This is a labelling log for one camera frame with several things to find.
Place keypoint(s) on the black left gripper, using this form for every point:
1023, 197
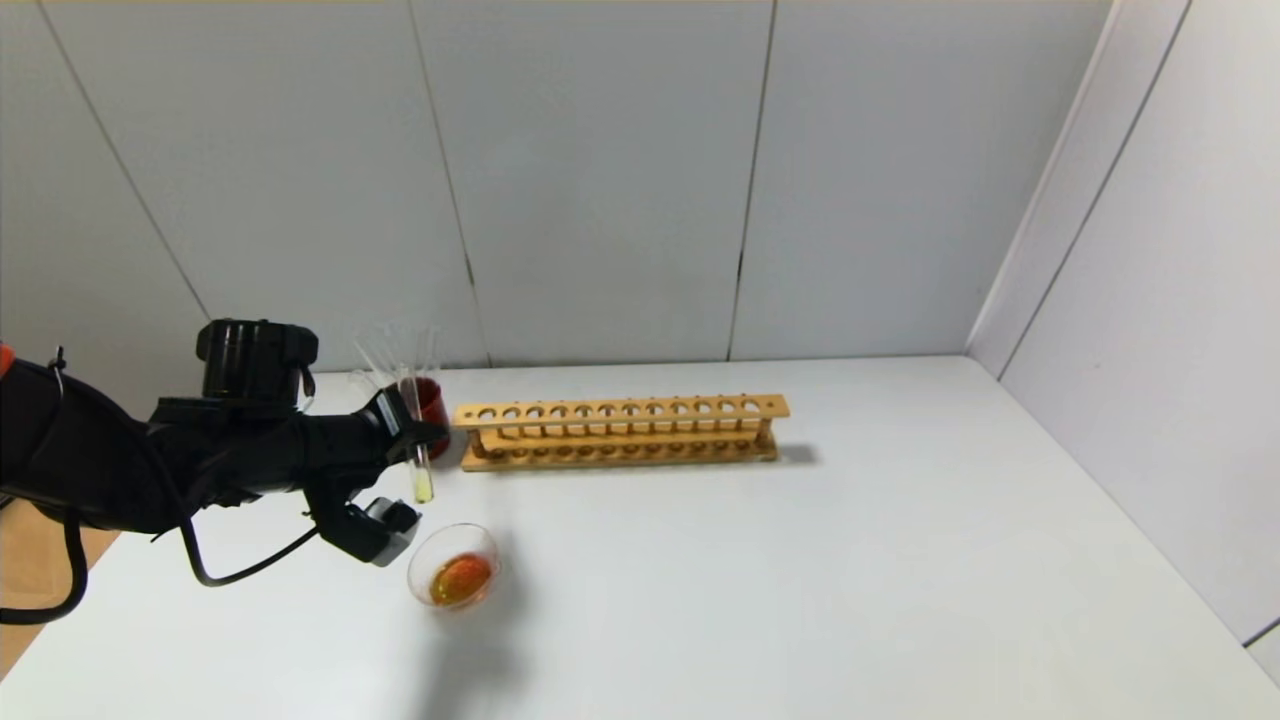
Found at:
393, 414

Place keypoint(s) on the test tube with yellow pigment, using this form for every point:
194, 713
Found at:
422, 480

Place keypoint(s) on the test tube with red pigment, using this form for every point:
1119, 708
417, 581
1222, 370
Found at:
365, 362

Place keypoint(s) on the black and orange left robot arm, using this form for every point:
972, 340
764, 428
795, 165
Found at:
150, 460

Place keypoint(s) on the wooden test tube rack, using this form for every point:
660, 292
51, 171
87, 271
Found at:
620, 412

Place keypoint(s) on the dark red cup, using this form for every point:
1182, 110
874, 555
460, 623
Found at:
436, 410

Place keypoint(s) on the clear glass beaker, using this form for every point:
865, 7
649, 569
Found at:
460, 575

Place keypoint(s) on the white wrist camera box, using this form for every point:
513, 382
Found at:
390, 525

